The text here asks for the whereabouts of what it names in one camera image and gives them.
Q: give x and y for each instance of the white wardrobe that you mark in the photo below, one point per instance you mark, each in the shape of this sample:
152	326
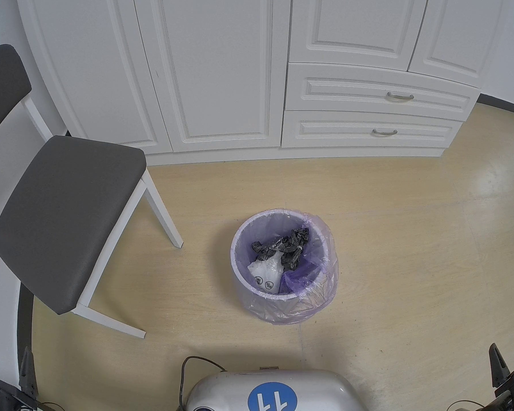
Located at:
222	58

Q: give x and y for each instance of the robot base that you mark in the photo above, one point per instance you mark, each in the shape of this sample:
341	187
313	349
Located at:
240	390

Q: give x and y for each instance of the white trash bin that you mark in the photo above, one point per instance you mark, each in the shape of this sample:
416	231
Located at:
235	259

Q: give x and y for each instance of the black plastic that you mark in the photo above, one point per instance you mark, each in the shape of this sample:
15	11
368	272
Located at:
291	246

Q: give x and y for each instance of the grey and white chair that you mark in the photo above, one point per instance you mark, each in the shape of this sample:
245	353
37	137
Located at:
68	212

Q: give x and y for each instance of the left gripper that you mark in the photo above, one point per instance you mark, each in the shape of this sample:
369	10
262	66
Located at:
8	398

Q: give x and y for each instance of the purple plastic bag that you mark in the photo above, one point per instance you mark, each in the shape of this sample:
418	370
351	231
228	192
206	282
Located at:
282	313

